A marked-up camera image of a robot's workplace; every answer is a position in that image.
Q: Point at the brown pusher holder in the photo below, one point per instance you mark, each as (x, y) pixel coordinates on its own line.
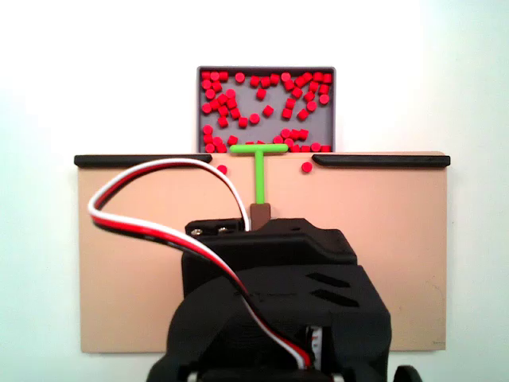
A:
(260, 215)

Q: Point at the black rail strip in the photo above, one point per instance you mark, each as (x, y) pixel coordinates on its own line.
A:
(381, 160)
(139, 160)

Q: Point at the green T-shaped pusher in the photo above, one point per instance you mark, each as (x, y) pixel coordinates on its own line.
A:
(259, 179)

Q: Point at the grey rectangular container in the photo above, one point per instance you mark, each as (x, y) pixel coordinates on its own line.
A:
(270, 127)

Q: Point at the beige rectangular board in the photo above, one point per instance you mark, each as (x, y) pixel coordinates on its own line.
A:
(378, 219)

